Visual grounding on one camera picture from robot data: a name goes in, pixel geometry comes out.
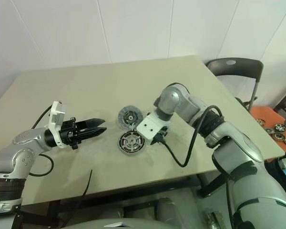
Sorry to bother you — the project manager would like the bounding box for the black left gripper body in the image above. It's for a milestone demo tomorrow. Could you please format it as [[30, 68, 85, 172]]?
[[59, 116, 83, 150]]

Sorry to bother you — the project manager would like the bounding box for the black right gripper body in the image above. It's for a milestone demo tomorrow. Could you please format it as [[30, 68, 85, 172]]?
[[153, 127, 169, 146]]

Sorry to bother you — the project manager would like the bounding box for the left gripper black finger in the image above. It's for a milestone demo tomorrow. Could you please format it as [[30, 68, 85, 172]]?
[[77, 127, 108, 142], [76, 117, 106, 129]]

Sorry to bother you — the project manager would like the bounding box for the silver spoked rotor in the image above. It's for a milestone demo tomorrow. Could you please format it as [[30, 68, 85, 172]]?
[[120, 132, 143, 152]]

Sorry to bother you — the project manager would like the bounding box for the round lid with circuit board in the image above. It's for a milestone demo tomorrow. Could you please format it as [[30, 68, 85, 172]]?
[[117, 105, 143, 129]]

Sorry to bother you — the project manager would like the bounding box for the motor housing with copper coils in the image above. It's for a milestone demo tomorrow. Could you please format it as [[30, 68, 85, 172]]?
[[116, 130, 146, 157]]

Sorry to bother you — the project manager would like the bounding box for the dark grey rounded shape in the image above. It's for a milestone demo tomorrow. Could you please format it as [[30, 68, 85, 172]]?
[[157, 197, 185, 229]]

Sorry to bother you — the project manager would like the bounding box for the light grey robot torso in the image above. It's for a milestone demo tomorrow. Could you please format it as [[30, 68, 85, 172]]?
[[69, 209, 163, 229]]

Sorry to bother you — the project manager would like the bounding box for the black folding chair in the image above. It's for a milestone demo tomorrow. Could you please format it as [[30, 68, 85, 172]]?
[[206, 57, 264, 112]]

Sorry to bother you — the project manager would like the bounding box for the orange tray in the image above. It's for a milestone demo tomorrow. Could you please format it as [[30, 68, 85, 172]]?
[[250, 106, 286, 153]]

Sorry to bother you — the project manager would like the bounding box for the black waste bin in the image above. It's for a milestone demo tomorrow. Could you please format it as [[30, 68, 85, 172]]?
[[264, 152, 286, 194]]

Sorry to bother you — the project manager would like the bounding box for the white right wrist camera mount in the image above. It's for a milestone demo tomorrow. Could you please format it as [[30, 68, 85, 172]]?
[[136, 111, 169, 140]]

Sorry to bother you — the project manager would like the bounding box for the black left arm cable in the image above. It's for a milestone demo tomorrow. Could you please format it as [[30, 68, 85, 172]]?
[[28, 106, 55, 177]]

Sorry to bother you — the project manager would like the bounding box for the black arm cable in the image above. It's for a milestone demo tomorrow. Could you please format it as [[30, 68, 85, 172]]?
[[157, 104, 226, 167], [28, 106, 55, 177]]

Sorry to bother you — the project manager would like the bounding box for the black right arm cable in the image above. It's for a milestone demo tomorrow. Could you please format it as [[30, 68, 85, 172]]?
[[157, 104, 226, 167]]

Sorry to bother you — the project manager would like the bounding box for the thin black strap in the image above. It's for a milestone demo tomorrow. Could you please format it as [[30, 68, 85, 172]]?
[[82, 169, 93, 198]]

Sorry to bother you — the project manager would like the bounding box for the black table frame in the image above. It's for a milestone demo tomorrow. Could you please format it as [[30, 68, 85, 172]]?
[[20, 173, 221, 229]]

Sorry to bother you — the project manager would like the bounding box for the shiny metal floor bracket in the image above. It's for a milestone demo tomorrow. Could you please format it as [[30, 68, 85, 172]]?
[[204, 207, 226, 229]]

